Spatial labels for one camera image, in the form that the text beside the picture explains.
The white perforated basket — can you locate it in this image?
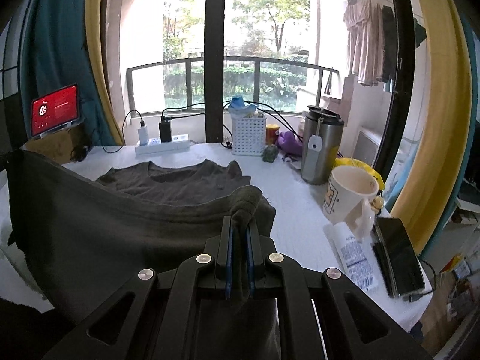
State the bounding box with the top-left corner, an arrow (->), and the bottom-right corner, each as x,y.
231,115 -> 266,156

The balcony railing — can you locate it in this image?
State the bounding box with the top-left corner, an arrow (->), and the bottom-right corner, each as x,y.
125,55 -> 340,114

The white cream tube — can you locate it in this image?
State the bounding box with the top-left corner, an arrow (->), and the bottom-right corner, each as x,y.
324,222 -> 378,292

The hanging pink garment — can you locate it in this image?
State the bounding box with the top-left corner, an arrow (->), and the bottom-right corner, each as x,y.
343,0 -> 385,86

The yellow curtain right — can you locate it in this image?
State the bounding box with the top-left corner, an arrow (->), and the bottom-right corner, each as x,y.
391,0 -> 472,254

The white power strip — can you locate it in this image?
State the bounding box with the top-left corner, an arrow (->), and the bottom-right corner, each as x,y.
135,134 -> 191,155

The yellow curtain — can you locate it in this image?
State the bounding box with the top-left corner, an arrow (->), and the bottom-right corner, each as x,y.
391,0 -> 472,254
85,0 -> 122,144

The black smartphone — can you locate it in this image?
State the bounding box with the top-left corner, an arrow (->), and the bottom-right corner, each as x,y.
373,217 -> 425,298

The teal curtain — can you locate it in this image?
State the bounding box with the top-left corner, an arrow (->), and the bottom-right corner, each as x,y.
19,0 -> 116,146

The purple plush toy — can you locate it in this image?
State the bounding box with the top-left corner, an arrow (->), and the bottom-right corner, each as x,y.
277,131 -> 303,157

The black charger brick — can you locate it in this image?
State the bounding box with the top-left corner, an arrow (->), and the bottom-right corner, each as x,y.
159,115 -> 173,143

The brown cardboard box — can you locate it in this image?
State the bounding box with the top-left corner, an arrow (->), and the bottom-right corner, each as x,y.
25,124 -> 92,164

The cream cartoon mug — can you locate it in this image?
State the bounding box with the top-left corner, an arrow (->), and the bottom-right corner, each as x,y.
322,165 -> 379,241

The yellow curtain left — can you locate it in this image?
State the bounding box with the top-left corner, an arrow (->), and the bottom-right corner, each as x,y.
85,0 -> 122,144

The white charger plug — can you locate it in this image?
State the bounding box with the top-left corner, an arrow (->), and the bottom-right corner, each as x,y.
137,119 -> 149,146

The black coiled cable bundle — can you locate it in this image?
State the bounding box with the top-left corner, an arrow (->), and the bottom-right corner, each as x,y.
70,144 -> 91,163

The red screen tablet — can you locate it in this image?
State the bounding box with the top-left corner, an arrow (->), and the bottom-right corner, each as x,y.
30,84 -> 80,137

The stainless steel thermos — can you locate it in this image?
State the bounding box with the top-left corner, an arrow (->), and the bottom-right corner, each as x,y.
301,106 -> 344,185

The dark olive t-shirt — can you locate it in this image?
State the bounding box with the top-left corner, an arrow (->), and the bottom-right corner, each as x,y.
5,149 -> 278,360

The yellow red can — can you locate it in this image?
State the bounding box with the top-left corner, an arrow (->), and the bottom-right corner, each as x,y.
265,124 -> 280,145

